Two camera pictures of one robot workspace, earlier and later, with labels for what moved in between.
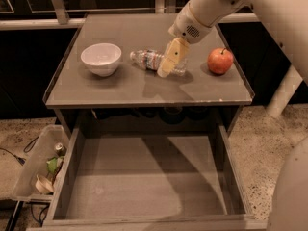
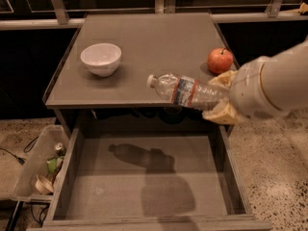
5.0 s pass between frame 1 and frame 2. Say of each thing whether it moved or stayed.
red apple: stayed
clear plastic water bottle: moved
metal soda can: stayed
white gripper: moved
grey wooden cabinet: stayed
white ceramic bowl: stayed
